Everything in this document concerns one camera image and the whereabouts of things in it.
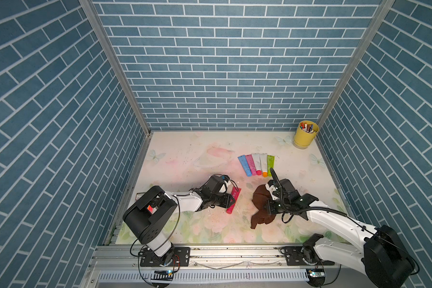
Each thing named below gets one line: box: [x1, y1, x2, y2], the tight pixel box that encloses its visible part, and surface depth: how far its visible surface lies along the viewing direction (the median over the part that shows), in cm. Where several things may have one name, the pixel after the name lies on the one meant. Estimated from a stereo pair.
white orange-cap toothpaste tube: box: [259, 153, 269, 178], surface depth 107 cm
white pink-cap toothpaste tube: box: [251, 153, 263, 176], surface depth 106 cm
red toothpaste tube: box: [226, 186, 242, 215], surface depth 92 cm
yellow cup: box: [293, 120, 320, 150], surface depth 110 cm
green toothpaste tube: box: [267, 154, 275, 177], surface depth 107 cm
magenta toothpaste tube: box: [245, 154, 257, 176], surface depth 104 cm
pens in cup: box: [299, 121, 317, 134], surface depth 110 cm
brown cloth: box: [250, 184, 276, 229], surface depth 86 cm
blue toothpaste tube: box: [237, 154, 253, 177], surface depth 104 cm
